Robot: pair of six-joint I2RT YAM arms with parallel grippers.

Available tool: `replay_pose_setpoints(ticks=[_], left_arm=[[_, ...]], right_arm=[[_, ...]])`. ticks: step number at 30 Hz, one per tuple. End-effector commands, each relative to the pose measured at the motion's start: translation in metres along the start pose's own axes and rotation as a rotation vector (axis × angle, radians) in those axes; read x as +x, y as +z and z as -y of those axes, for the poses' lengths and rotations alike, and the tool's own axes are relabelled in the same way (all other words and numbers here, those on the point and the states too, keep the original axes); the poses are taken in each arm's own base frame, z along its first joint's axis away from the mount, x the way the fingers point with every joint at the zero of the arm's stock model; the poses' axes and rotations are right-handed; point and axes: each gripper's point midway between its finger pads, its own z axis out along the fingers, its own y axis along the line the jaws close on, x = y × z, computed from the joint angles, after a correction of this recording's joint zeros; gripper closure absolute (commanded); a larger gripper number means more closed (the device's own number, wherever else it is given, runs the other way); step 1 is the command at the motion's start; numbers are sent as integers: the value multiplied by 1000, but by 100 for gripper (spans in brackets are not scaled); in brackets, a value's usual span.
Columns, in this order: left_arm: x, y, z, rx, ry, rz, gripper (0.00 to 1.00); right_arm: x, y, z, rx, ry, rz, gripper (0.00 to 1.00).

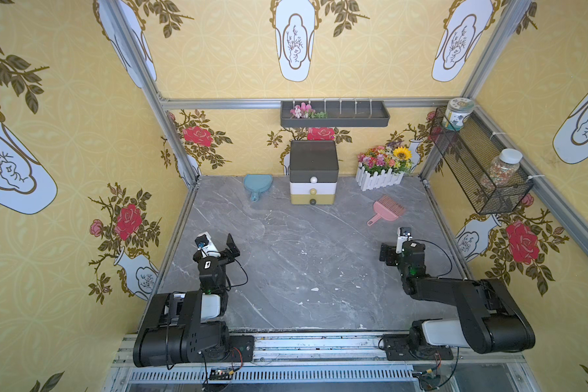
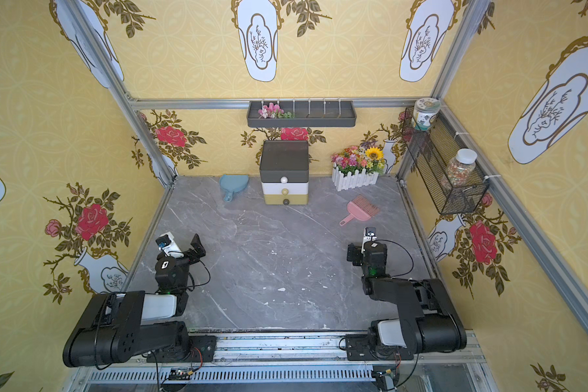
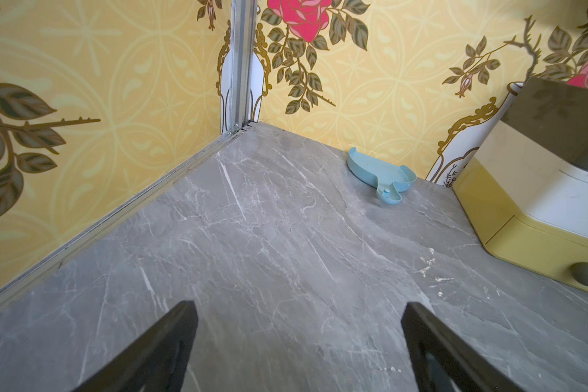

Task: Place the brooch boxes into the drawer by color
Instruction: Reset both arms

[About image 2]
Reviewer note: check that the black wire basket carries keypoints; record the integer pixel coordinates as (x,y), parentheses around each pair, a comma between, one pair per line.
(432,152)

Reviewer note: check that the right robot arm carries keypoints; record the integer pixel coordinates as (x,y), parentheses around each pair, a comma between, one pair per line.
(426,320)

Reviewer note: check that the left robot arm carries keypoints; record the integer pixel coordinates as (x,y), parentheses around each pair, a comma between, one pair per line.
(115,327)

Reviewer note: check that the glass jar white lid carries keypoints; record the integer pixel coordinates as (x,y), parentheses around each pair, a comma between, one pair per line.
(459,169)

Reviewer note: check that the flowers in white fence planter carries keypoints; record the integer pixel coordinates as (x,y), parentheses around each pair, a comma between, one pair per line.
(357,166)

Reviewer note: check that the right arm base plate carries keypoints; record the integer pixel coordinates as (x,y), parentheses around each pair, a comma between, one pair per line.
(363,348)

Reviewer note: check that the three-drawer storage cabinet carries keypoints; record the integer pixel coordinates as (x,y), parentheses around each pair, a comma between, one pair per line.
(285,172)

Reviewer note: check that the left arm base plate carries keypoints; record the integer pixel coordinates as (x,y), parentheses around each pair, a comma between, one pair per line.
(201,349)

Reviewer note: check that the blue dustpan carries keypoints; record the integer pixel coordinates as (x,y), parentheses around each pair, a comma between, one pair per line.
(233,184)

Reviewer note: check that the small circuit board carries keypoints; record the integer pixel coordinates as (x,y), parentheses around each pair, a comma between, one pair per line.
(180,374)

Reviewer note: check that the jar with patterned lid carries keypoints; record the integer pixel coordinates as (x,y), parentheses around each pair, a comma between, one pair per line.
(425,112)

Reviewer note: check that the pink flowers on shelf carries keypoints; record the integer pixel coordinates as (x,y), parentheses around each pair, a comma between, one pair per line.
(273,111)

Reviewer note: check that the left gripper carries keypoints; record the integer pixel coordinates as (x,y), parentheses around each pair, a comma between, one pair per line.
(190,250)

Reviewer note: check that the grey wall shelf tray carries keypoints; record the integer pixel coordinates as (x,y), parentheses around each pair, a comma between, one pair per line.
(306,113)

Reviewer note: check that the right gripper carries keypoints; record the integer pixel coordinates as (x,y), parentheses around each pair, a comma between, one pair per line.
(355,254)

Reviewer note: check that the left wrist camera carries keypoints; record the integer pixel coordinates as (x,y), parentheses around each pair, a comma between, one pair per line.
(167,245)

